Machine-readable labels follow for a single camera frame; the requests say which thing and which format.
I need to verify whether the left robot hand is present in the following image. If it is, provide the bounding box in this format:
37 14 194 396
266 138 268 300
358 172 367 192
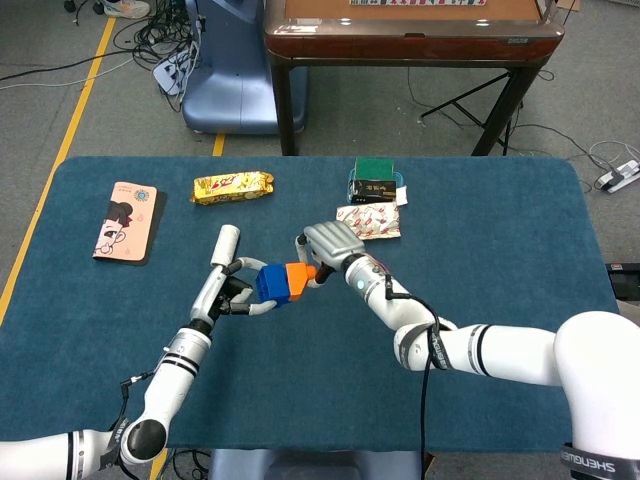
188 256 281 329

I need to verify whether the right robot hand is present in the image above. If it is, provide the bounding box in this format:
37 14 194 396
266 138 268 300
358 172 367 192
293 220 369 290

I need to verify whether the orange cube block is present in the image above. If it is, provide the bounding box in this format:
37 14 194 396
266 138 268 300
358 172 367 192
285 262 318 301

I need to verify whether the blue plastic toy block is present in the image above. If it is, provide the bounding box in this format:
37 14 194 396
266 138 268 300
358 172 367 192
255 263 292 309

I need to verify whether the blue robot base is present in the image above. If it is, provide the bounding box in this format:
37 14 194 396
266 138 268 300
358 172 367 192
182 0 309 136

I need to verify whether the white red patterned packet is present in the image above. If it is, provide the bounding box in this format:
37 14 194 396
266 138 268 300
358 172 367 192
335 202 403 241

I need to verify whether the white paper roll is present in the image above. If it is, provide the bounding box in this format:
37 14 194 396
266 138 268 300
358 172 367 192
210 224 241 267

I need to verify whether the green sponge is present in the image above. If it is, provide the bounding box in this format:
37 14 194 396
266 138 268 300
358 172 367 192
353 156 395 181

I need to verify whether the green and black box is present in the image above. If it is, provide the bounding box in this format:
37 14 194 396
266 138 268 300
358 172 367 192
348 167 404 202

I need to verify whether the yellow biscuit packet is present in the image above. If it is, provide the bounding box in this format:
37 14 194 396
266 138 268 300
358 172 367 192
190 170 275 206

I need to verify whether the cartoon girl notebook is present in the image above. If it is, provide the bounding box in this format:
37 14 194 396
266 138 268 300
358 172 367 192
92 181 167 266

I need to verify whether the black tripod stand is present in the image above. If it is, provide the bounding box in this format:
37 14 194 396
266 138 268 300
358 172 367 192
419 69 515 146

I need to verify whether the blue robot torso base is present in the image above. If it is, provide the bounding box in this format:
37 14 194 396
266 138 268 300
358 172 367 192
207 448 424 480

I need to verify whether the brown mahjong table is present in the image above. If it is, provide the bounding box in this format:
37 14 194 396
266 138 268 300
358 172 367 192
263 0 566 157

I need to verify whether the white power strip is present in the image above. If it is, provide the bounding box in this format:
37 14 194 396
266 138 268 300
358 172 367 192
152 49 194 96

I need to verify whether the grey power strip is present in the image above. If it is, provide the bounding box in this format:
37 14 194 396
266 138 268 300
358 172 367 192
599 160 640 194

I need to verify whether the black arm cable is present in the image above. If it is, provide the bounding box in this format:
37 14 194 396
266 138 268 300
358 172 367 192
383 272 444 480

